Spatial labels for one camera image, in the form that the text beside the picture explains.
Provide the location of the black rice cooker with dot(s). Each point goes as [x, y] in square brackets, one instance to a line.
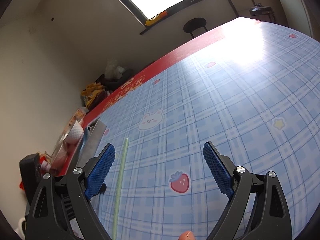
[262, 13]

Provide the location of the yellow item on sill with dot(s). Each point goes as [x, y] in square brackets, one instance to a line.
[156, 18]

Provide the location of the steel utensil tray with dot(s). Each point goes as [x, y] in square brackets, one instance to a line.
[96, 131]

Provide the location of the blue plaid table mat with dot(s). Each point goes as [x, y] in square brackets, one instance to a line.
[256, 98]

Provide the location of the yellow clothes pile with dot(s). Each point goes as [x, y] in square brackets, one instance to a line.
[90, 93]

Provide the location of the white plastic bag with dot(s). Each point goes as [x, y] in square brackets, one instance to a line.
[113, 70]

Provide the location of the person's right hand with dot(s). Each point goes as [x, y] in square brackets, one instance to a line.
[188, 235]

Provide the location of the white ceramic bowl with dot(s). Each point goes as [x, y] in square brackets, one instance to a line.
[75, 134]

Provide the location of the plastic covered pink bowl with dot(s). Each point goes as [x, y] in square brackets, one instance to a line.
[59, 157]

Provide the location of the black round stool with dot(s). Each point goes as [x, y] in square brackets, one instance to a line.
[194, 24]

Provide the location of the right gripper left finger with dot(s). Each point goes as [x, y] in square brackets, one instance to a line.
[76, 190]

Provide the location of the red table cover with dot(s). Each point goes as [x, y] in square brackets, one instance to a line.
[231, 29]

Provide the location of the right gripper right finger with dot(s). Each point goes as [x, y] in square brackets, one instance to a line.
[270, 217]

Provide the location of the blue spoon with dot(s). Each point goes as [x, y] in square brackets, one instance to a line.
[84, 139]

